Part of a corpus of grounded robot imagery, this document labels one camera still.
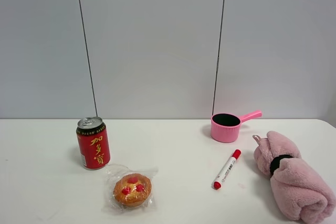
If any pink towel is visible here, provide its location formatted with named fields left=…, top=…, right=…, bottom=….
left=253, top=131, right=335, bottom=223

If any pink toy saucepan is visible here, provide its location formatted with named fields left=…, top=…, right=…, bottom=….
left=211, top=110, right=262, bottom=143

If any red drink can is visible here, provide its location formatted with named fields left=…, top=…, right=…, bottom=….
left=76, top=116, right=111, bottom=170

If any red white marker pen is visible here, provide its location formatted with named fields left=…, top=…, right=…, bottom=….
left=212, top=150, right=241, bottom=190

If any wrapped fruit tart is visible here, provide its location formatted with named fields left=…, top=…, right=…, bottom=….
left=103, top=164, right=158, bottom=215

